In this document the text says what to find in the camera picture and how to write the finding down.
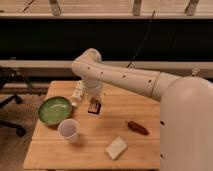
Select clear plastic bottle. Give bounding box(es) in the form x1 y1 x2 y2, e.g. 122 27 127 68
72 80 85 107

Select dark brown rectangular eraser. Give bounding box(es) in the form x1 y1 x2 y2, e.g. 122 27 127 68
88 97 101 115

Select beige rectangular sponge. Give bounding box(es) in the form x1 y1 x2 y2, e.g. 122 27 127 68
105 137 127 160

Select green ceramic bowl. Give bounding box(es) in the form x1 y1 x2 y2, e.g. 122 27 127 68
38 96 72 126

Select black office chair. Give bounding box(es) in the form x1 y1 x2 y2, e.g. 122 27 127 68
0 63 28 138

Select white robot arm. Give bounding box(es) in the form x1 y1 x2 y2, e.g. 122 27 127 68
71 48 213 171

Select white ceramic cup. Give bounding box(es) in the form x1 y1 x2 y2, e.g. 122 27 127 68
58 119 79 143

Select black hanging cable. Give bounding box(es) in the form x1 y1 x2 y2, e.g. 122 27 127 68
125 9 157 69

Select red chili pepper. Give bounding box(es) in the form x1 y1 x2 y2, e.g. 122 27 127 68
127 121 149 135

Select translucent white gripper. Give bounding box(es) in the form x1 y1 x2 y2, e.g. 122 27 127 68
86 86 102 102

